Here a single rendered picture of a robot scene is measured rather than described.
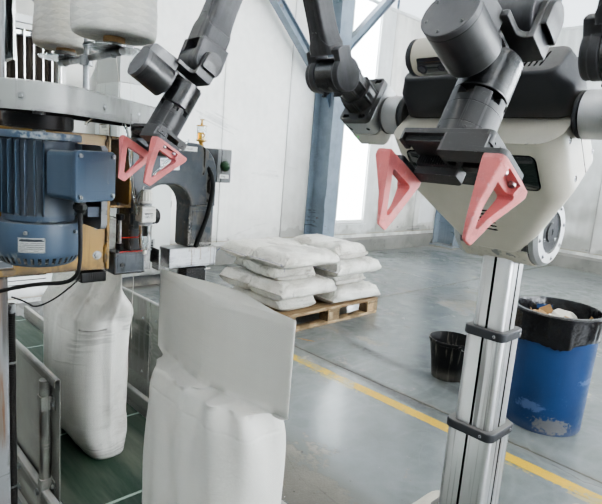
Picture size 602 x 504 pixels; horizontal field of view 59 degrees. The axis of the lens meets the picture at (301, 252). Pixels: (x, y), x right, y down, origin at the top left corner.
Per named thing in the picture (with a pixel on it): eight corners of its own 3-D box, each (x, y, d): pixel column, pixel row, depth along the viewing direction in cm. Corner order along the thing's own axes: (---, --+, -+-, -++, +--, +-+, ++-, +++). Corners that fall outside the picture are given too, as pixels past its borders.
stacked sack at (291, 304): (318, 307, 440) (319, 292, 438) (278, 314, 410) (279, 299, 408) (266, 288, 486) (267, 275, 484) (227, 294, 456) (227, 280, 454)
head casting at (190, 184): (213, 246, 148) (219, 136, 143) (129, 251, 131) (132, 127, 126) (159, 230, 169) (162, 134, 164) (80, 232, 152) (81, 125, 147)
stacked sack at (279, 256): (343, 266, 440) (345, 248, 438) (282, 273, 395) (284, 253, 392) (307, 256, 470) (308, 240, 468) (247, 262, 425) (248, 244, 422)
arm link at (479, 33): (568, 16, 55) (490, 26, 61) (535, -80, 47) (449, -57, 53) (528, 113, 53) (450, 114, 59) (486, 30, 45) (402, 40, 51)
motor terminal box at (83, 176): (117, 213, 103) (118, 152, 101) (77, 217, 94) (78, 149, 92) (83, 209, 106) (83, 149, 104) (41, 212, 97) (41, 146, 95)
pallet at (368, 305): (376, 312, 491) (378, 297, 488) (281, 335, 406) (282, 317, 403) (311, 292, 547) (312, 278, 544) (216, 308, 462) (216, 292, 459)
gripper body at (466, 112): (487, 146, 48) (517, 77, 49) (395, 142, 55) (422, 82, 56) (511, 184, 52) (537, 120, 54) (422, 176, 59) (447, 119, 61)
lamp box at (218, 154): (230, 183, 148) (232, 149, 147) (216, 182, 145) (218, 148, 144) (214, 180, 154) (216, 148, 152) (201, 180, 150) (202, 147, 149)
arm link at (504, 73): (534, 70, 56) (483, 73, 60) (512, 22, 51) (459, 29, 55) (511, 126, 55) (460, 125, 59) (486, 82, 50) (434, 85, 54)
